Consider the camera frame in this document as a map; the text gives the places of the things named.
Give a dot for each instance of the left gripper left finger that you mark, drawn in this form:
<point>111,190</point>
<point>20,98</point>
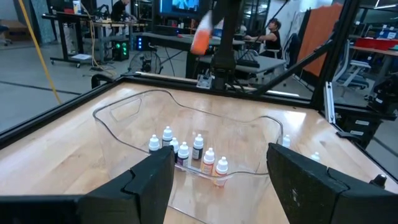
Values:
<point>146,193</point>

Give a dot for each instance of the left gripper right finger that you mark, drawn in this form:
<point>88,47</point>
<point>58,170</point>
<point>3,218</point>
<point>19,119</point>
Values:
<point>298,193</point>

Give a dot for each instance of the clear plastic bin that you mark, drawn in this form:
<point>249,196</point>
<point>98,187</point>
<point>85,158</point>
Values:
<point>248,193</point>

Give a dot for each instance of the small dark green dropper bottle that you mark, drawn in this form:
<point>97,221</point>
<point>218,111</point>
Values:
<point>197,151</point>

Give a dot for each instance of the small yellow dropper bottle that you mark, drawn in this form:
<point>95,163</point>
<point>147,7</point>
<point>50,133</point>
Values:
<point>221,169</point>
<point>207,161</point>

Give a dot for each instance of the small orange dropper bottle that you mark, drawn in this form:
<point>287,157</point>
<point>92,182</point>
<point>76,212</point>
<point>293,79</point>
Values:
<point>200,42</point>

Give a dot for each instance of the black control box white labels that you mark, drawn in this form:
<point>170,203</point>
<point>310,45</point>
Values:
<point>360,130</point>

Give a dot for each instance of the grey office chair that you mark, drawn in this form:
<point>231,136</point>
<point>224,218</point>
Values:
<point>354,81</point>

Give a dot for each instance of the black floor fan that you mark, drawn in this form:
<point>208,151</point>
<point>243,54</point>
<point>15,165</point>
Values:
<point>145,65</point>

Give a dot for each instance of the black equipment unit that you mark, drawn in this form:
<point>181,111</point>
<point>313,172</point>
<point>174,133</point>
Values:
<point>385,96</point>

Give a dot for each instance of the black computer keyboard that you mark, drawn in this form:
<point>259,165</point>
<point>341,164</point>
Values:
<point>248,63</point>

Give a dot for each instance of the computer tower green lights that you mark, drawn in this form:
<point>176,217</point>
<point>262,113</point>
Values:
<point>119,54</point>

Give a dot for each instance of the black box blue lights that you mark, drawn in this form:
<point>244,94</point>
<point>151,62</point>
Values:
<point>140,43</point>

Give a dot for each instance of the white paper sheet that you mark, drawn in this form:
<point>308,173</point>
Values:
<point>81,57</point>

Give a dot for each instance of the person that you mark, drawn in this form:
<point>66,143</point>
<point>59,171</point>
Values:
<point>117,11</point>
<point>273,40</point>

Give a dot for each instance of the black desk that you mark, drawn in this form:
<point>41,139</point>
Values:
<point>174,39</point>

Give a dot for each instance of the orange partition panel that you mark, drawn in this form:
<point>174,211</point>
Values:
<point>317,37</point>

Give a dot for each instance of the wooden top workbench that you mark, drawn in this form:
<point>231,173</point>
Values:
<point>102,40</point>

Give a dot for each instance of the wooden table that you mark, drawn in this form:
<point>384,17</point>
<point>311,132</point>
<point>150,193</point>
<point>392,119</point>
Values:
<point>373,51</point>

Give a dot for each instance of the red storage bin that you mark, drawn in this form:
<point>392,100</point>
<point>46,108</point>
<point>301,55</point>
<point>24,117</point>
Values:
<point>373,44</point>

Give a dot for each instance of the black-legged desk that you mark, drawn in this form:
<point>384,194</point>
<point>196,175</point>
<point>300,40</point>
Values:
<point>62,34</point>

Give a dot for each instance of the blue boxes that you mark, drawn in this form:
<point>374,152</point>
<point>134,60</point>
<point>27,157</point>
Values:
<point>387,33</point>

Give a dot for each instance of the monitor with blue screen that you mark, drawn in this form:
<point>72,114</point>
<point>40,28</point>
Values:
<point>183,7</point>

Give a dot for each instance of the white yellow container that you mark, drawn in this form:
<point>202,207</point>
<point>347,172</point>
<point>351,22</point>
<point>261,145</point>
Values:
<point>76,7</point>

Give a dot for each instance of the brown cardboard box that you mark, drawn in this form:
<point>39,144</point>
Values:
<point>15,31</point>

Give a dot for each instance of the blue chair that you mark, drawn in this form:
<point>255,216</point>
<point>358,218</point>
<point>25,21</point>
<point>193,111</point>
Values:
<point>3,29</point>

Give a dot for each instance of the silver aluminium bracket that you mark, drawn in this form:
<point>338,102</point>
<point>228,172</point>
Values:
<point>329,102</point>

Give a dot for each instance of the black aluminium rig frame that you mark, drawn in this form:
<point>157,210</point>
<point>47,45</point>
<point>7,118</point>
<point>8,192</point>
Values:
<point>62,110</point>

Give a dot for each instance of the white mounting bracket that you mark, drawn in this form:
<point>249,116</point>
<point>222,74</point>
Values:
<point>204,81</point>

